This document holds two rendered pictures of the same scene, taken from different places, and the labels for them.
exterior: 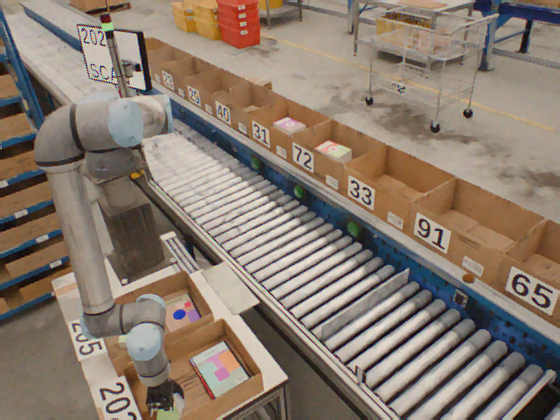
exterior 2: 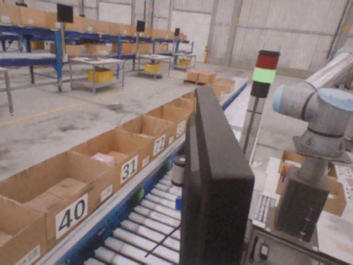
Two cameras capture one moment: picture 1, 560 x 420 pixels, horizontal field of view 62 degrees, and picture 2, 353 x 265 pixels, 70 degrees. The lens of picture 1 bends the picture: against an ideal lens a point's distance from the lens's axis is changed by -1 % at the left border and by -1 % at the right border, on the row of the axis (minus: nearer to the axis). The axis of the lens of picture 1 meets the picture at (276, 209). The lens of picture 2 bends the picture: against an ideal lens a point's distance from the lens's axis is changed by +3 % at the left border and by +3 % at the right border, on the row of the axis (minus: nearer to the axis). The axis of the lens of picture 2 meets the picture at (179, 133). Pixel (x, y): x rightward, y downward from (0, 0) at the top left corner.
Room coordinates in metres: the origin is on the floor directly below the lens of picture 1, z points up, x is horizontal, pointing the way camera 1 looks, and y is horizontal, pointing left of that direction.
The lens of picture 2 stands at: (2.85, 1.13, 1.67)
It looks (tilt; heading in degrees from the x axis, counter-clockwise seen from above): 22 degrees down; 233
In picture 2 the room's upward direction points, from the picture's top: 8 degrees clockwise
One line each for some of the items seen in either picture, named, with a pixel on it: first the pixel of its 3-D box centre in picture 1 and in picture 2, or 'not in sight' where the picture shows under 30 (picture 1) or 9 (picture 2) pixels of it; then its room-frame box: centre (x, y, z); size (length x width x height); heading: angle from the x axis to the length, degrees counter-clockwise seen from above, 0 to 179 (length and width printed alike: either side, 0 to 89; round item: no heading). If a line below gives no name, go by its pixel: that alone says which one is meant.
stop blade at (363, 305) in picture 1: (367, 303); not in sight; (1.23, -0.32, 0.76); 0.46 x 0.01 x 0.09; 124
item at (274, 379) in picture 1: (154, 325); (306, 197); (1.22, 0.51, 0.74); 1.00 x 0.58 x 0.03; 30
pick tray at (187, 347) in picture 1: (192, 379); (306, 168); (0.93, 0.32, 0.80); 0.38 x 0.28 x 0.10; 119
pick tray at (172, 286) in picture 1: (154, 319); (308, 187); (1.20, 0.49, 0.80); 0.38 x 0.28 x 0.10; 118
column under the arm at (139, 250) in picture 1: (132, 230); (299, 202); (1.61, 0.63, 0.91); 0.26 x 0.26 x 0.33; 30
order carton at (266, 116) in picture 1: (289, 129); (113, 157); (2.37, -0.10, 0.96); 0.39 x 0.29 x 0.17; 34
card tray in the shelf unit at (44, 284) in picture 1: (48, 267); not in sight; (2.25, 1.48, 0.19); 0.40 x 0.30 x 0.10; 125
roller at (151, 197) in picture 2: (230, 200); (184, 210); (2.07, 0.24, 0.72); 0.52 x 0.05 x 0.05; 124
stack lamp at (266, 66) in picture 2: (106, 22); (265, 68); (2.31, 0.73, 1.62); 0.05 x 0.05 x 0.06
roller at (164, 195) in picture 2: (237, 205); (187, 204); (2.01, 0.20, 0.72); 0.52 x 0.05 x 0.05; 124
